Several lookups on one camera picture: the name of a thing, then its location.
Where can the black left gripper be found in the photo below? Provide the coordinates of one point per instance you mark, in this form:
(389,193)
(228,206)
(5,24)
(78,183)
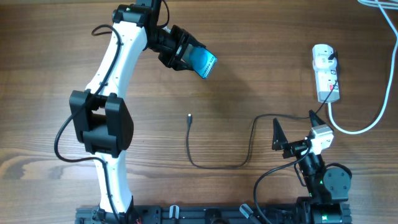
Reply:
(183,38)

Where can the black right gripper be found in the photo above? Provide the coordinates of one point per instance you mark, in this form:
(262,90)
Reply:
(280,139)

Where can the blue Galaxy smartphone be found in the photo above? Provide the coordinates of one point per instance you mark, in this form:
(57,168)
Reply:
(200,60)

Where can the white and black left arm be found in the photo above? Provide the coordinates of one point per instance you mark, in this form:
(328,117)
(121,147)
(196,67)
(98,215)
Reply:
(99,114)

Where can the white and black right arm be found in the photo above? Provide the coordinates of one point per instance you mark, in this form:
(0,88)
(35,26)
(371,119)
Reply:
(328,185)

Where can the white power strip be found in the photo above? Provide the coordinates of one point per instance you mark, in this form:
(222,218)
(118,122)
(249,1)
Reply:
(326,80)

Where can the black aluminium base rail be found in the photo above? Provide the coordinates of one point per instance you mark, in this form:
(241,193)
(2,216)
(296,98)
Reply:
(278,213)

